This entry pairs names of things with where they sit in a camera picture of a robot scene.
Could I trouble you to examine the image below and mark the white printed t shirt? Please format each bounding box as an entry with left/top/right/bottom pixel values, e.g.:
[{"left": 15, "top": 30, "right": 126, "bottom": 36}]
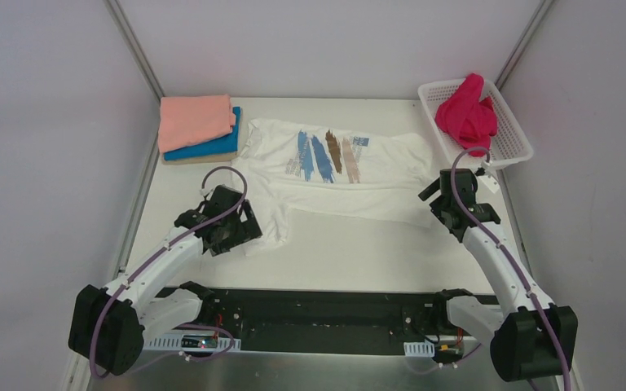
[{"left": 231, "top": 118, "right": 435, "bottom": 256}]

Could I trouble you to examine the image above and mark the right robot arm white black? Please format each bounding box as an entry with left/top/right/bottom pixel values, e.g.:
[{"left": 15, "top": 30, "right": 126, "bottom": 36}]
[{"left": 419, "top": 169, "right": 578, "bottom": 389}]

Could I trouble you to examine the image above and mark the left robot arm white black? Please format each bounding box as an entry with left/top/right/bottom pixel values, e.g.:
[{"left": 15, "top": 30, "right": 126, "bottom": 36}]
[{"left": 68, "top": 185, "right": 262, "bottom": 376}]

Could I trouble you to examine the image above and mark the magenta crumpled t shirt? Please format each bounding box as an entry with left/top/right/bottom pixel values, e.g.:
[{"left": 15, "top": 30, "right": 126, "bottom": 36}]
[{"left": 434, "top": 73, "right": 498, "bottom": 157}]

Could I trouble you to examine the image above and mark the blue folded t shirt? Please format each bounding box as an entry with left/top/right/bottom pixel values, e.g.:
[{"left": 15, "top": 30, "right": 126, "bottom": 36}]
[{"left": 162, "top": 107, "right": 242, "bottom": 160}]

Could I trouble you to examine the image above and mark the white plastic basket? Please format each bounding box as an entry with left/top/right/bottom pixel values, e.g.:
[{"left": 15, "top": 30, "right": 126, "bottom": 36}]
[{"left": 417, "top": 79, "right": 534, "bottom": 169}]

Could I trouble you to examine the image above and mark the pink folded t shirt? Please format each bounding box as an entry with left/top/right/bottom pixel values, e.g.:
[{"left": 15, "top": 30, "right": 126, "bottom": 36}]
[{"left": 157, "top": 94, "right": 236, "bottom": 153}]

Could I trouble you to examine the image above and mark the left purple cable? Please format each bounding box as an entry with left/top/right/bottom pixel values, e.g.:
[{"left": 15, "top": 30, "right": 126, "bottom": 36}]
[{"left": 88, "top": 165, "right": 249, "bottom": 380}]

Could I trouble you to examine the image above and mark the purple cable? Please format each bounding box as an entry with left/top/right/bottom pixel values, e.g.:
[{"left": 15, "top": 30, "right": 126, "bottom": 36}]
[
  {"left": 88, "top": 165, "right": 249, "bottom": 380},
  {"left": 404, "top": 147, "right": 573, "bottom": 391}
]

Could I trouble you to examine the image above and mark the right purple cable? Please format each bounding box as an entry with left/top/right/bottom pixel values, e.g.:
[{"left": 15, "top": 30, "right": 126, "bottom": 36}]
[{"left": 404, "top": 147, "right": 573, "bottom": 391}]

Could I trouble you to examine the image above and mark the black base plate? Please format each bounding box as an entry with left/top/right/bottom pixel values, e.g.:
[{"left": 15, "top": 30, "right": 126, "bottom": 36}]
[{"left": 108, "top": 280, "right": 540, "bottom": 358}]

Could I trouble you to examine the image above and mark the left white cable duct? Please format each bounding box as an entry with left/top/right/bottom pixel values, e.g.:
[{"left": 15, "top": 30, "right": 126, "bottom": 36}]
[{"left": 143, "top": 330, "right": 241, "bottom": 354}]

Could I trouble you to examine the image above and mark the white cable duct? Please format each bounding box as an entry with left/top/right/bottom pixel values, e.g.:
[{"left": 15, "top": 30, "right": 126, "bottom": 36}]
[
  {"left": 403, "top": 340, "right": 435, "bottom": 358},
  {"left": 143, "top": 330, "right": 241, "bottom": 354}
]

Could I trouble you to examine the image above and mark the right white cable duct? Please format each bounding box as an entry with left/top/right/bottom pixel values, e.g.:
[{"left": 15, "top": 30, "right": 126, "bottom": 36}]
[{"left": 403, "top": 340, "right": 435, "bottom": 358}]

